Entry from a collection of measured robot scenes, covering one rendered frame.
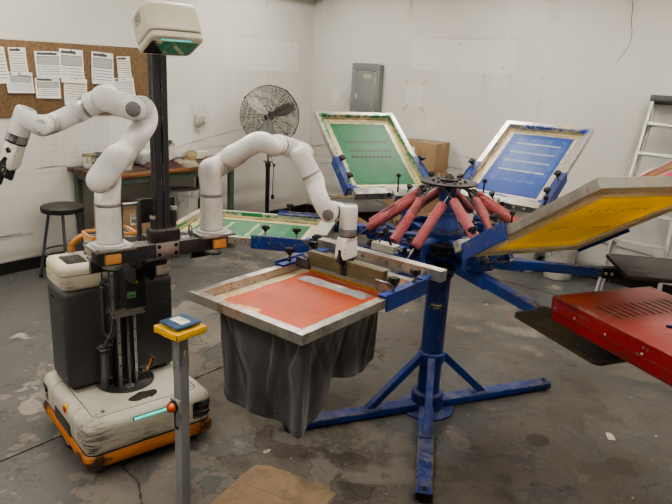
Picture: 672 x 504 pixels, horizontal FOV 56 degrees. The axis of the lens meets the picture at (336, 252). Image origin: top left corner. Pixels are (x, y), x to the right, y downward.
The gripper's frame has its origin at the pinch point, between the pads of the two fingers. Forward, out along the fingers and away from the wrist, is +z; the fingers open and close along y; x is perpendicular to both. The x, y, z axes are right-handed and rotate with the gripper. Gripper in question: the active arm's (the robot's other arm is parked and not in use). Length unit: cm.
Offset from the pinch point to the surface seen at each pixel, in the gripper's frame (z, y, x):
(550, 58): -101, -413, -80
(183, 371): 23, 78, -11
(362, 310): 3.0, 26.7, 28.7
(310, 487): 99, 17, -1
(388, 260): -1.1, -21.9, 6.9
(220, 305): 3, 60, -11
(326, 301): 6.0, 22.8, 8.4
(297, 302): 5.9, 31.9, 1.3
